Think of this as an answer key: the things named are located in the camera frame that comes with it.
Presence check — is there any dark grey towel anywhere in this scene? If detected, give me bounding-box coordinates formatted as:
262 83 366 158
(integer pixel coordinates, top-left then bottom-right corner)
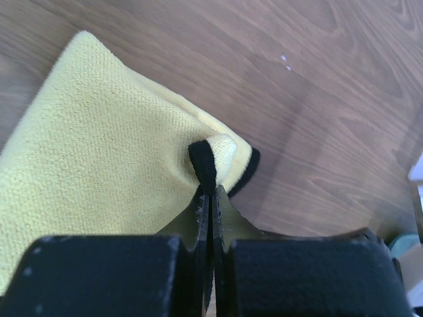
1 31 260 291

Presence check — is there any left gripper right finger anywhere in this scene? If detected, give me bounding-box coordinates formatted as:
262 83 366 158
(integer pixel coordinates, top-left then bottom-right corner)
211 187 413 316

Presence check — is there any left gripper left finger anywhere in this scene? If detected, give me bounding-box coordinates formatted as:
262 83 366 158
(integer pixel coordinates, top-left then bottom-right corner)
1 188 212 316

